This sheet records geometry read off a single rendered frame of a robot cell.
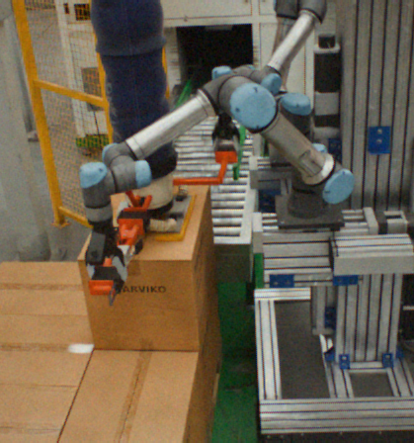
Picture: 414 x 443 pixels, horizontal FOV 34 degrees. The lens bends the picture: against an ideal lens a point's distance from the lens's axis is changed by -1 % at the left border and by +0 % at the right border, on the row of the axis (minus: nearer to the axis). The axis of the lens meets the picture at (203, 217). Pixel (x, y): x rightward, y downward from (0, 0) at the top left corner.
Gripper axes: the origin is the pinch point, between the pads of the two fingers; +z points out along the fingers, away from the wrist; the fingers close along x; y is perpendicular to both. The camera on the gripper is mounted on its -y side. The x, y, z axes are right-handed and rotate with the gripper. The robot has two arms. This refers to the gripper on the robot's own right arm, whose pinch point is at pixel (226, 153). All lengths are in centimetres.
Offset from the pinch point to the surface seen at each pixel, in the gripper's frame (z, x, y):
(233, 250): 50, 0, -7
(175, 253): 13, -13, 55
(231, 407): 107, 0, 31
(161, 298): 29, -19, 59
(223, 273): 63, -6, -7
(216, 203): 53, -14, -57
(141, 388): 53, -24, 78
